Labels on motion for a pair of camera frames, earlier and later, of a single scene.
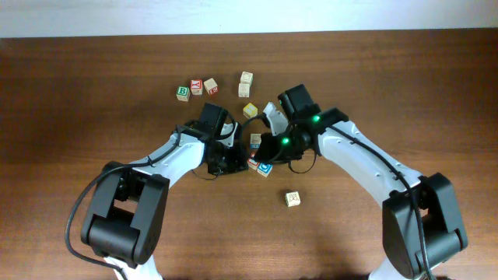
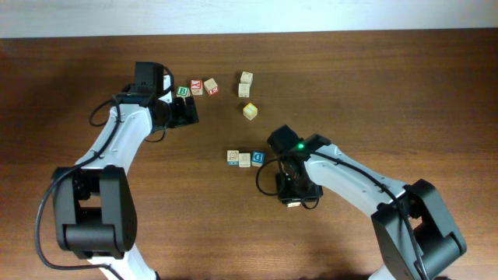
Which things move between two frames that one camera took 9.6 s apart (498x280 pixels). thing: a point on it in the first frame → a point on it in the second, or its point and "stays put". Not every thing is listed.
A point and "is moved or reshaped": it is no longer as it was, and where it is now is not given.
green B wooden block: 183,93 stays put
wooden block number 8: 255,141 is moved or reshaped
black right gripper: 266,147 → 285,194
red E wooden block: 253,164 → 293,204
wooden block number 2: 243,90 stays put
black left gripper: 239,162 → 180,117
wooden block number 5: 211,86 stays put
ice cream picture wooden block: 264,169 is moved or reshaped
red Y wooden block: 196,87 stays put
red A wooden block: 247,77 stays put
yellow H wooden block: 250,110 stays put
